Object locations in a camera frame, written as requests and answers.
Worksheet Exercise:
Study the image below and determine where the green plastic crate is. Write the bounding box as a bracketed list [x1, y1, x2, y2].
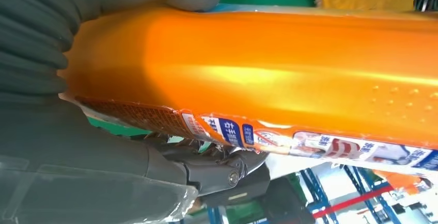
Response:
[224, 198, 271, 224]

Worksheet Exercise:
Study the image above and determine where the blue metal rack frame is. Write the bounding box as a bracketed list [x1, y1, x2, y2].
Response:
[301, 166, 438, 224]

